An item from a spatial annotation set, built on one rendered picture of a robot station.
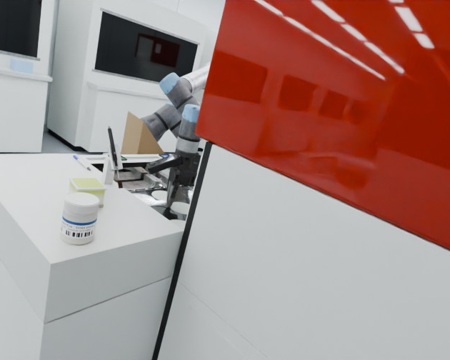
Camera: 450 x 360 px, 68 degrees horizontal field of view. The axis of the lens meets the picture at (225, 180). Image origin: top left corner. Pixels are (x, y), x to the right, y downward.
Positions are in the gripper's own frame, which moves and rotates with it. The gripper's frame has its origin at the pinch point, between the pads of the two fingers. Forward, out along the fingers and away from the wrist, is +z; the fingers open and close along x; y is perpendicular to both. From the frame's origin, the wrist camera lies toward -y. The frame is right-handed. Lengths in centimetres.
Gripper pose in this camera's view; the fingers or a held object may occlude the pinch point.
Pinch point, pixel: (168, 203)
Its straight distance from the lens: 120.0
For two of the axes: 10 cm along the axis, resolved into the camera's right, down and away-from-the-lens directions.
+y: 9.0, 1.2, 4.2
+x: -3.5, -3.7, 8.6
